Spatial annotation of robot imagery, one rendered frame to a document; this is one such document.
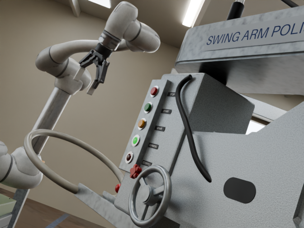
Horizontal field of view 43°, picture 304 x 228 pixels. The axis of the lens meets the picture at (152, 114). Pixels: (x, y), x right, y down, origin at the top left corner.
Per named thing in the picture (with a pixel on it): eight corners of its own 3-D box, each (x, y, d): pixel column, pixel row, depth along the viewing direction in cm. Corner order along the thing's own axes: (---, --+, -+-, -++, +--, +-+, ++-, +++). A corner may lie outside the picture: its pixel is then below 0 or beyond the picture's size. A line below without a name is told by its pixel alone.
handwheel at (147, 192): (183, 245, 87) (205, 182, 89) (150, 235, 81) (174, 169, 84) (148, 224, 99) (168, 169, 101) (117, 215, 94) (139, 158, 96)
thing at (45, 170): (140, 216, 155) (144, 211, 155) (28, 182, 130) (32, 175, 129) (108, 155, 196) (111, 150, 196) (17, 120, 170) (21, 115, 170)
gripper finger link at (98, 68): (102, 60, 171) (104, 59, 170) (100, 83, 167) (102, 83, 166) (95, 57, 168) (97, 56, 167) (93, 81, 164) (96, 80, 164)
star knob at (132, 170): (146, 183, 101) (151, 169, 101) (133, 179, 98) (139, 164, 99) (139, 180, 104) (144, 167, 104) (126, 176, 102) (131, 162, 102)
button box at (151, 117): (139, 176, 105) (174, 83, 110) (131, 173, 104) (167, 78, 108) (125, 171, 112) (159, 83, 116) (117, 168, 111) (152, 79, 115)
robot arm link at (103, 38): (110, 34, 161) (103, 46, 162) (125, 43, 168) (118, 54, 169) (100, 27, 167) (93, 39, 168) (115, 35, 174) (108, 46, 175)
